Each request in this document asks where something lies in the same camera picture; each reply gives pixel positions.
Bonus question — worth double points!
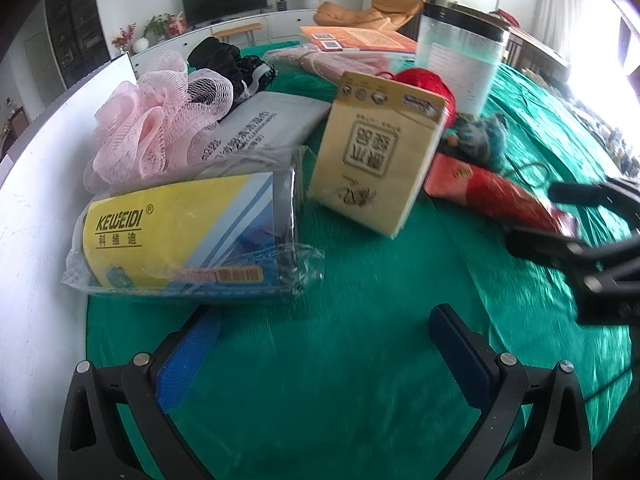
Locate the red yarn ball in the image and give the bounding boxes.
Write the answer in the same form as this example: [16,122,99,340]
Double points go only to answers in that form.
[377,67,457,127]

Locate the orange lounge chair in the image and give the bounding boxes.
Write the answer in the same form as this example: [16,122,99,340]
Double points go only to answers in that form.
[314,0,426,42]

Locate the red gold packet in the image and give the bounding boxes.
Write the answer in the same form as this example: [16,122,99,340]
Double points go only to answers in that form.
[422,153,577,237]

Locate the white wet wipes pack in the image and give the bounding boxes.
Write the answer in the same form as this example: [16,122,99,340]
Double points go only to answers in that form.
[197,91,334,169]

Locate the green leafy potted plant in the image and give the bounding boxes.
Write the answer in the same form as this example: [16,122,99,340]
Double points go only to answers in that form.
[143,13,174,44]

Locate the white board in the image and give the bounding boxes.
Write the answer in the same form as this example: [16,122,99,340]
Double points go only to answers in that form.
[0,52,139,461]

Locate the green tablecloth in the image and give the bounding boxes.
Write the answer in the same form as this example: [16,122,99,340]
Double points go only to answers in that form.
[85,42,640,480]

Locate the brown wooden furniture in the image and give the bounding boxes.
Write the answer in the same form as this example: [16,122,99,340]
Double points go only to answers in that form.
[504,25,572,82]

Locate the red flowers in white vase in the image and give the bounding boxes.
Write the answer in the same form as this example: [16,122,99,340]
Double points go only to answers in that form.
[111,23,150,55]

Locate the black lace cloth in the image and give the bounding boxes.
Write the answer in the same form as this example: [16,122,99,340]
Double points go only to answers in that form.
[188,38,279,99]

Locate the wooden stool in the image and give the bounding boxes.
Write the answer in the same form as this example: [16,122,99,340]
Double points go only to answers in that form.
[212,23,263,46]

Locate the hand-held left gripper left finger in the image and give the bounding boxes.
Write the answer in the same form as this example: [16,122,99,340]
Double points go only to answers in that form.
[58,305,223,480]

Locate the yellow blue packaged roll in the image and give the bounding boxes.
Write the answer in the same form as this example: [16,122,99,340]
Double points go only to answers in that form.
[62,147,324,304]

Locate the orange book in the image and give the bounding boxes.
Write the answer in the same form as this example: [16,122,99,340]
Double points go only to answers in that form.
[299,25,419,55]

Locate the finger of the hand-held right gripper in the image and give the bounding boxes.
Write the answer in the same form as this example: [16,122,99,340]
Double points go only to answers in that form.
[505,226,640,327]
[547,176,640,221]

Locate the white TV cabinet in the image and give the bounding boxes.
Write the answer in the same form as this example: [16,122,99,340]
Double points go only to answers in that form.
[131,7,322,69]

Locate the pink cloth in plastic bag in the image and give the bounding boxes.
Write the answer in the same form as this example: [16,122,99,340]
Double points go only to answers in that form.
[263,42,402,82]

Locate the pink mesh bath loofah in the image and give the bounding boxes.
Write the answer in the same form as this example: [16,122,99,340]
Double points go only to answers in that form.
[82,52,234,194]

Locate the teal yarn ball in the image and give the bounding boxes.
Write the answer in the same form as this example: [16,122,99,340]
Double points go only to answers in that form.
[439,112,511,171]

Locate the beige tissue pack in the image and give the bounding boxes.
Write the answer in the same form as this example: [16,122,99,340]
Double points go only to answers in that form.
[307,71,450,239]

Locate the clear jar with black lid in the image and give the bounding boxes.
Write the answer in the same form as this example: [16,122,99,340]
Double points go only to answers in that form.
[414,2,511,117]

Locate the dark bookcase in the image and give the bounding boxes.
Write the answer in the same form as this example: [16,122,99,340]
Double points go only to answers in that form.
[45,0,111,89]

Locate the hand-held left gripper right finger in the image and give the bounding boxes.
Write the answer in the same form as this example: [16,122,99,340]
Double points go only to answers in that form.
[429,304,594,480]

